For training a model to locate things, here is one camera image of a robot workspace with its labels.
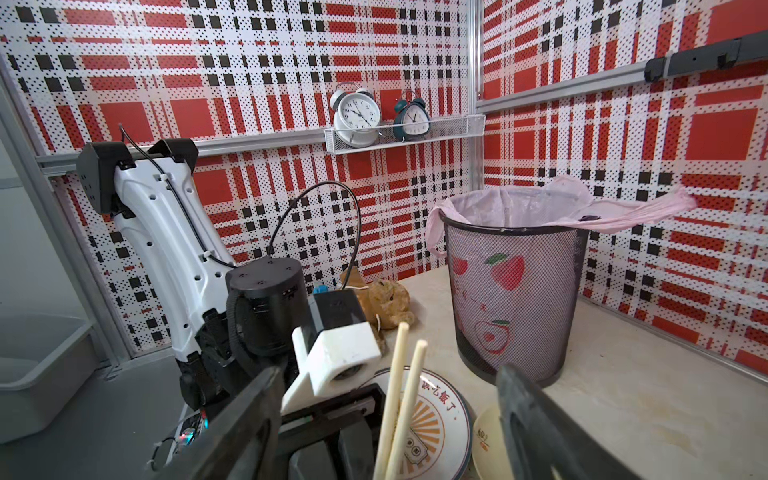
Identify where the brown teddy bear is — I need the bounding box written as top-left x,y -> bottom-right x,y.
340,266 -> 417,354

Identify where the cream plate with flowers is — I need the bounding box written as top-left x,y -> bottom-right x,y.
472,405 -> 514,480

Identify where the white orange patterned plate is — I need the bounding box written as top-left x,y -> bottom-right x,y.
397,369 -> 472,480

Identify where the white wire wall shelf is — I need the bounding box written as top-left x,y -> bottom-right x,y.
324,114 -> 486,155

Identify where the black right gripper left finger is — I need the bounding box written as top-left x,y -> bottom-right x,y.
154,366 -> 284,479

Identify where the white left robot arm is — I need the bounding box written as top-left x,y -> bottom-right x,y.
76,139 -> 384,479

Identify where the white alarm clock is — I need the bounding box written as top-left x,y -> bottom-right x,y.
330,88 -> 382,149

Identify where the grey plastic bin outside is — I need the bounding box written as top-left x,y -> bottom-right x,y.
1,314 -> 100,444

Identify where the black hook rail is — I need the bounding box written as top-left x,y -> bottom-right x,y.
644,30 -> 768,83

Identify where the teal alarm clock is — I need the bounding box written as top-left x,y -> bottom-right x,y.
392,98 -> 431,142

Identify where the pink plastic bin liner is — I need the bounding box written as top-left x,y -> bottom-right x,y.
425,176 -> 697,258

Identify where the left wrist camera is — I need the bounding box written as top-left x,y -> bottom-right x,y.
281,289 -> 381,416

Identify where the black mesh trash bin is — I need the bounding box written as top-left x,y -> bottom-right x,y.
439,214 -> 587,387

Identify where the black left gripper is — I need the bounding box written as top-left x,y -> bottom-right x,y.
275,384 -> 384,479

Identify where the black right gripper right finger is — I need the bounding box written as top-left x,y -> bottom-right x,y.
496,364 -> 638,479

